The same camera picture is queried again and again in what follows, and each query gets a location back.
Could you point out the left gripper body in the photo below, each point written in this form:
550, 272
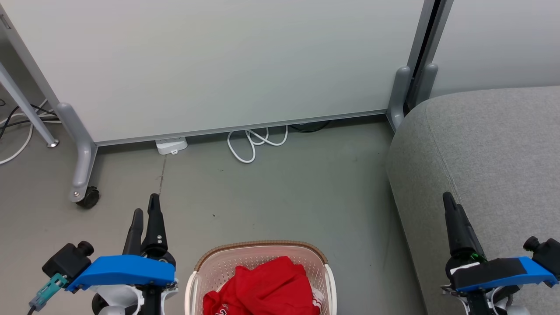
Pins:
159, 297

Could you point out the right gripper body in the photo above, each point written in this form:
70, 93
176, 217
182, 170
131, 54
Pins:
470, 262

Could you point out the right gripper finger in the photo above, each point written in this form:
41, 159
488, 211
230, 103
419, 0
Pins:
453, 227
470, 238

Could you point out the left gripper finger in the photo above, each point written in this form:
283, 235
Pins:
154, 223
134, 234

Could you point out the red cloth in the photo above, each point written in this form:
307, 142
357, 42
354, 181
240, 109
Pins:
267, 288

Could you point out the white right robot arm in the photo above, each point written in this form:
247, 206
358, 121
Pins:
509, 306

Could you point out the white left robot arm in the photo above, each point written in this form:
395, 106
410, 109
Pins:
116, 302

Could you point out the grey fabric sofa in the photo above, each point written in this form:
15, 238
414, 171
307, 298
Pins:
490, 175

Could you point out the white plastic laundry basket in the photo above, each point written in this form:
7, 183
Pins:
210, 271

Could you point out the black caster wheel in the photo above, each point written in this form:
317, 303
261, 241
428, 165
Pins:
89, 197

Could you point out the white power adapter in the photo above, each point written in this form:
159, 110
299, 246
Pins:
171, 145

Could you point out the long grey partition foot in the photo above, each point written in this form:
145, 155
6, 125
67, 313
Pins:
81, 148

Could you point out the short grey partition foot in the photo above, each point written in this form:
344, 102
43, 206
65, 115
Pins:
399, 96

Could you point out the grey metal-legged table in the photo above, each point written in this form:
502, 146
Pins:
26, 105

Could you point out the blue right camera mount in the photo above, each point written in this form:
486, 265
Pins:
503, 271

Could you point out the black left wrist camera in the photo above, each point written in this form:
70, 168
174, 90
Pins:
68, 260

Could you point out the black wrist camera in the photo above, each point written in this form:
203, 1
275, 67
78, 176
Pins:
68, 260
547, 253

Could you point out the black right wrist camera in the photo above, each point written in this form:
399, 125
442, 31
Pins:
547, 253

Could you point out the white partition panel grey frame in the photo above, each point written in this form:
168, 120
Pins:
227, 65

